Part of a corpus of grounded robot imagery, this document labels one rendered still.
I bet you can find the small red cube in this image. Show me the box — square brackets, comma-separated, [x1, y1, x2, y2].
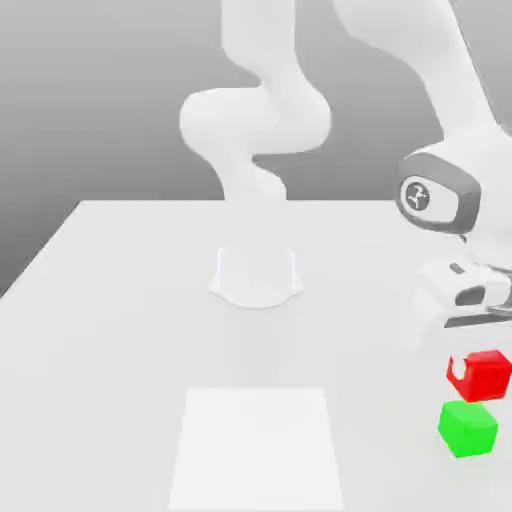
[445, 349, 512, 404]

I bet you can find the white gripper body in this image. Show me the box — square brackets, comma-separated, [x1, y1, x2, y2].
[411, 288, 512, 358]

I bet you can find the small green cube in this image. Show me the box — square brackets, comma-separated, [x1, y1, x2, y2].
[436, 400, 500, 460]

